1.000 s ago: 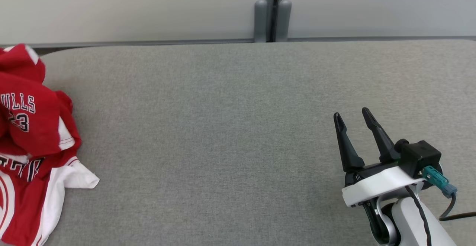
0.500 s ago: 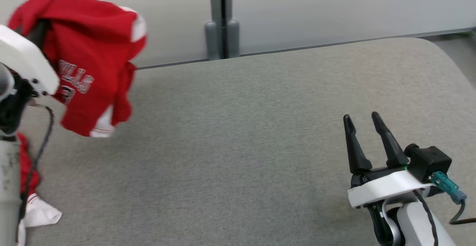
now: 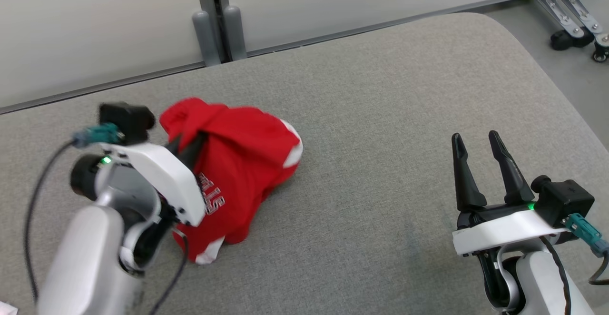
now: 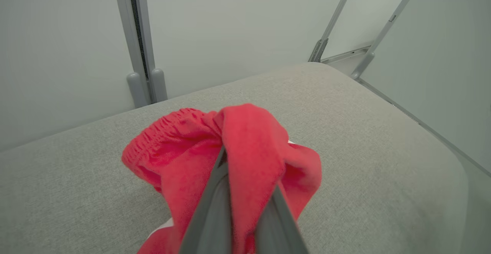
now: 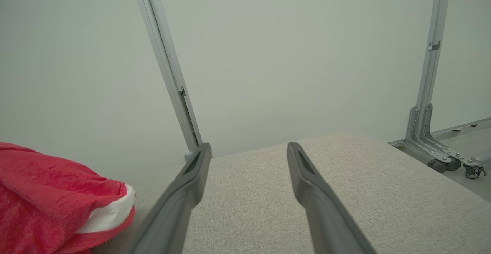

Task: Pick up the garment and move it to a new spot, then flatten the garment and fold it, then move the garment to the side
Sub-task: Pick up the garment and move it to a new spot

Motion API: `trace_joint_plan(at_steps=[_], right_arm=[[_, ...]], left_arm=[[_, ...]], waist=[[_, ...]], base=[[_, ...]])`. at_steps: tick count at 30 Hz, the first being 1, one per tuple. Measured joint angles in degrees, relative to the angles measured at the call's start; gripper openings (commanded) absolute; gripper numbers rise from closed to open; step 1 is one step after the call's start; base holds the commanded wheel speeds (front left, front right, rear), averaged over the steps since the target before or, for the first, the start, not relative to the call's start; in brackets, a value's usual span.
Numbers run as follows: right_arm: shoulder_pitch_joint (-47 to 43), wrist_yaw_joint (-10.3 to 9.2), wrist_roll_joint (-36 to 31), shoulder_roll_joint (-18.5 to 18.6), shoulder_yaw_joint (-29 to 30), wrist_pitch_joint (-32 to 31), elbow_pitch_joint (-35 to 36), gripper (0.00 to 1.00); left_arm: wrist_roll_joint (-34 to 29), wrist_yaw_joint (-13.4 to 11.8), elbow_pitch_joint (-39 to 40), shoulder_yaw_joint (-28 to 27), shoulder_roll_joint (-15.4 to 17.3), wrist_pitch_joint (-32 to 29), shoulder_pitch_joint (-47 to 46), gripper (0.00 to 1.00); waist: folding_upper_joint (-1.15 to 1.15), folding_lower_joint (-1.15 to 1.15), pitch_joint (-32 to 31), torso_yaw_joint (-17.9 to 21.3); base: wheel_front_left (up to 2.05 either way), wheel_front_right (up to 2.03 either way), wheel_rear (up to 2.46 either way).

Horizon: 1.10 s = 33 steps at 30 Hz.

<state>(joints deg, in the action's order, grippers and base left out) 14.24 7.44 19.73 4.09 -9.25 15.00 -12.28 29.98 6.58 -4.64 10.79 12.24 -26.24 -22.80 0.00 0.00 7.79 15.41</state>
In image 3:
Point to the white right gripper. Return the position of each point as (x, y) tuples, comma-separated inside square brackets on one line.
[(499, 231)]

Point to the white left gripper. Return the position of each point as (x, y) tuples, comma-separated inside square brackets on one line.
[(166, 172)]

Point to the red shorts with white stripe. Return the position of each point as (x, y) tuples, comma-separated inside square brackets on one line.
[(247, 162)]

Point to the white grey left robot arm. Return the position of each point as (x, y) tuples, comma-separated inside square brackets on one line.
[(85, 258)]

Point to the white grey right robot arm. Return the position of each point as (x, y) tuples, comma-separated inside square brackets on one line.
[(542, 281)]

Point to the metal stand base with casters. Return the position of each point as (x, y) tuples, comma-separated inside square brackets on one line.
[(568, 15)]

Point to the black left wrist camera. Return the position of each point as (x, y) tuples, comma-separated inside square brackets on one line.
[(126, 121)]

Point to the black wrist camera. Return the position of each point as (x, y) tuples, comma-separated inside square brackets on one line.
[(126, 121), (566, 201)]

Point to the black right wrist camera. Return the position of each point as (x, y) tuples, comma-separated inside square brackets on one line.
[(566, 201)]

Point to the grey cylindrical post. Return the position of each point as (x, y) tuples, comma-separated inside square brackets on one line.
[(235, 32)]

